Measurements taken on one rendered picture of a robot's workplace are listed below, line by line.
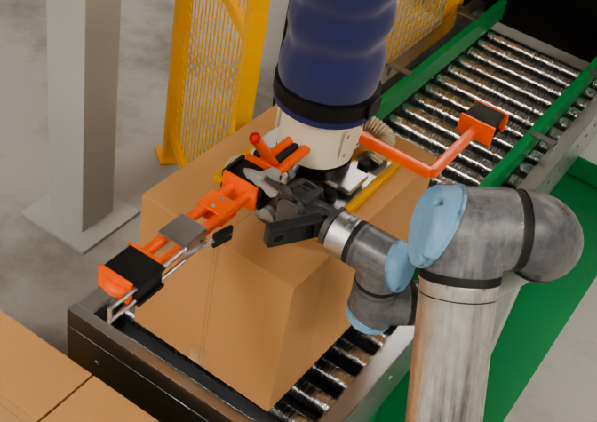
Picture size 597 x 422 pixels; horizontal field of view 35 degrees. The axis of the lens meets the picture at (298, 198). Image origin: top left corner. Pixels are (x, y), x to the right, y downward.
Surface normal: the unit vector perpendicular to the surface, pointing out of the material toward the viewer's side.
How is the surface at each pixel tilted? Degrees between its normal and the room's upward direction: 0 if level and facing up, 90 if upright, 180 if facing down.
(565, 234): 55
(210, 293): 90
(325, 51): 110
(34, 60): 0
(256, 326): 90
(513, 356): 0
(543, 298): 0
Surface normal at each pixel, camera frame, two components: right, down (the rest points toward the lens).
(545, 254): 0.28, 0.56
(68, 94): -0.55, 0.47
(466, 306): 0.05, 0.16
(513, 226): 0.15, -0.09
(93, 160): 0.82, 0.46
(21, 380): 0.15, -0.75
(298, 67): -0.65, 0.18
